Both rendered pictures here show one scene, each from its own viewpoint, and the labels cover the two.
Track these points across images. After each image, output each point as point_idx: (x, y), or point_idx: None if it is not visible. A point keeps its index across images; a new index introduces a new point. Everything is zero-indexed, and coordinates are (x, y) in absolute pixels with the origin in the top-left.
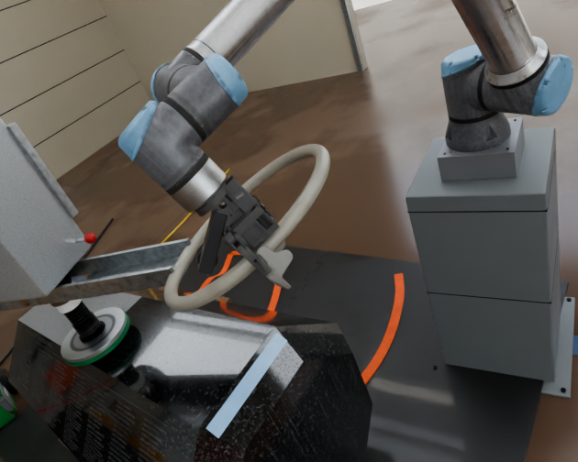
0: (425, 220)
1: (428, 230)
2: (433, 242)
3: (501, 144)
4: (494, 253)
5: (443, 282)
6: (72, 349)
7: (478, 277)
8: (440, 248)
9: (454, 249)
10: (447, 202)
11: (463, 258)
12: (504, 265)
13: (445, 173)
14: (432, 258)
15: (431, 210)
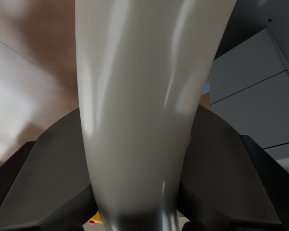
0: None
1: None
2: (286, 114)
3: None
4: (239, 123)
5: (273, 85)
6: None
7: (247, 101)
8: (278, 111)
9: (267, 115)
10: (277, 154)
11: (259, 110)
12: (233, 117)
13: None
14: (285, 101)
15: None
